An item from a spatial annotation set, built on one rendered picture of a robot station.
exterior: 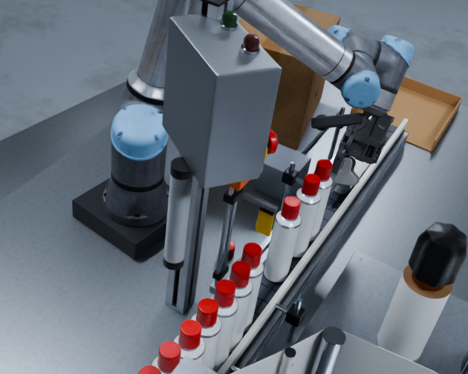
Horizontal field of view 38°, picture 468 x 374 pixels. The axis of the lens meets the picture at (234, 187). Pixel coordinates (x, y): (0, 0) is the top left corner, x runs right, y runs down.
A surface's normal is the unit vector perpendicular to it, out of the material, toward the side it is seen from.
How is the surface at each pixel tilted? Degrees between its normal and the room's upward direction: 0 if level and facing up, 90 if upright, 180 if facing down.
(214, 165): 90
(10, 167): 0
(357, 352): 90
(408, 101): 0
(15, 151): 0
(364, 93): 91
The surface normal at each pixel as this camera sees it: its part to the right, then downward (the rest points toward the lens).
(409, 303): -0.66, 0.41
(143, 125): 0.13, -0.67
